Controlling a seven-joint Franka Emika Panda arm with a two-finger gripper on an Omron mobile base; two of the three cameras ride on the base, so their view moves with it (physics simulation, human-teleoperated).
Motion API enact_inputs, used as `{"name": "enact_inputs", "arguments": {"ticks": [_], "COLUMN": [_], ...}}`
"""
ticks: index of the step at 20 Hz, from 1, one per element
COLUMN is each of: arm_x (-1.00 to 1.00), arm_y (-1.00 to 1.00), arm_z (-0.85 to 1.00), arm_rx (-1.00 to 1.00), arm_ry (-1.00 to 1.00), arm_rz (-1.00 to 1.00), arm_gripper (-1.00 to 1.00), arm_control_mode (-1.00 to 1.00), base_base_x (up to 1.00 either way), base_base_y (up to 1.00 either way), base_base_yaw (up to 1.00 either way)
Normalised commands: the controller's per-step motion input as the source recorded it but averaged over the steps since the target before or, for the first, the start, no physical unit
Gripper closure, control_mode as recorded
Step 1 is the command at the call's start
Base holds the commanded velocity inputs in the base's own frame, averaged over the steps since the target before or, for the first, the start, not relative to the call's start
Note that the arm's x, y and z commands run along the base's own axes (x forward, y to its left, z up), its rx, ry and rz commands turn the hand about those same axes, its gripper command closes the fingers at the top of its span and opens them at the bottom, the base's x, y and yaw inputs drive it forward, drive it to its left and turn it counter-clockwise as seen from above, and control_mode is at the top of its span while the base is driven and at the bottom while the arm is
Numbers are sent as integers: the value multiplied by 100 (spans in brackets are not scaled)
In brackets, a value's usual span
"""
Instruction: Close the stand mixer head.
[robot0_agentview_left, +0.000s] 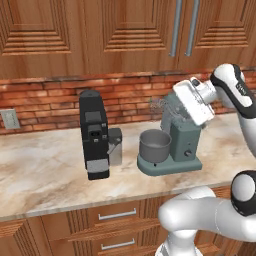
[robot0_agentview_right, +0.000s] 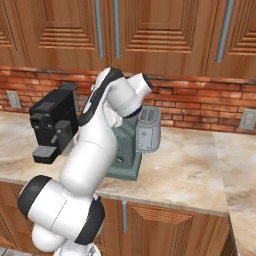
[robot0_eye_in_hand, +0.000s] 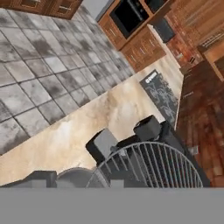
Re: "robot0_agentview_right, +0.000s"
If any wooden wall cupboard door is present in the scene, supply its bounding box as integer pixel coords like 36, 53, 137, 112
204, 0, 256, 81
13, 0, 112, 72
0, 0, 30, 68
109, 0, 220, 78

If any grey toaster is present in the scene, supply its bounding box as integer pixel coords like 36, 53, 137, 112
135, 106, 162, 154

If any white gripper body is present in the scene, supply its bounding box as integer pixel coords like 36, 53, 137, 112
102, 98, 124, 129

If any teal stand mixer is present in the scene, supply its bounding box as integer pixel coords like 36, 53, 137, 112
105, 111, 144, 182

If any black coffee machine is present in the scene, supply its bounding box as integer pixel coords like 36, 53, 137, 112
28, 82, 80, 165

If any grey base cupboard handle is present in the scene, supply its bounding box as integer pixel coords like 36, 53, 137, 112
121, 200, 130, 234

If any grey wall outlet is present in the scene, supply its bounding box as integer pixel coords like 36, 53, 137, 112
6, 90, 23, 110
238, 108, 256, 131

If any grey wall cupboard handle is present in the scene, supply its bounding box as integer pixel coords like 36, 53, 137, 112
93, 0, 106, 59
111, 0, 123, 60
214, 0, 236, 64

